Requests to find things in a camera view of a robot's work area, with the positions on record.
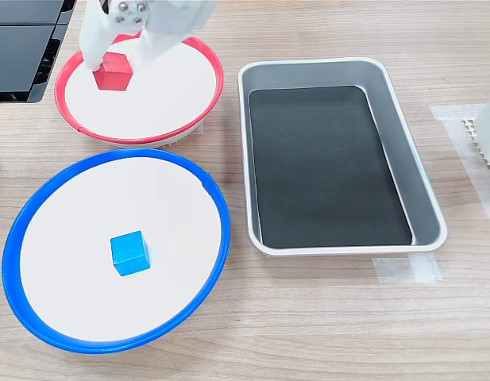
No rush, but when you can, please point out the blue cube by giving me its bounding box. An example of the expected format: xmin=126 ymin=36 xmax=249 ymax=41
xmin=110 ymin=230 xmax=152 ymax=278

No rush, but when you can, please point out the red cube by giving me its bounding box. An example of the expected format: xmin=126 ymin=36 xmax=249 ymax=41
xmin=92 ymin=52 xmax=134 ymax=92

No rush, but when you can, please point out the black glossy device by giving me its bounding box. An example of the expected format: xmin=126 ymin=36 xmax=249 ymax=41
xmin=0 ymin=0 xmax=78 ymax=105

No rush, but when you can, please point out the black tray mat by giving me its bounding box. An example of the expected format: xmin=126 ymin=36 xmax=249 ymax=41
xmin=248 ymin=85 xmax=413 ymax=250

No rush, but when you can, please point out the clear tape strip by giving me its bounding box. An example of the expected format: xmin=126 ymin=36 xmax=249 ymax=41
xmin=371 ymin=252 xmax=443 ymax=285

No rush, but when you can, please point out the steel tray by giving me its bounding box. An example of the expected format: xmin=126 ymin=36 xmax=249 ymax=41
xmin=237 ymin=57 xmax=449 ymax=257

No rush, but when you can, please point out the red-rimmed white plate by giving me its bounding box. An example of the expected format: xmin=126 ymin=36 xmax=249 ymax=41
xmin=54 ymin=27 xmax=225 ymax=149

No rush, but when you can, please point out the clear plastic sheet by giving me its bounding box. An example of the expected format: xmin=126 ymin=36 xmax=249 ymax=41
xmin=428 ymin=102 xmax=490 ymax=233

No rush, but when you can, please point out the pale perforated base plate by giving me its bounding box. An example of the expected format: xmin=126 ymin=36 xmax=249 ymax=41
xmin=461 ymin=115 xmax=490 ymax=186

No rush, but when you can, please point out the blue-rimmed white plate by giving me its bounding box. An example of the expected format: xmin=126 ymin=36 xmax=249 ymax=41
xmin=1 ymin=148 xmax=232 ymax=356

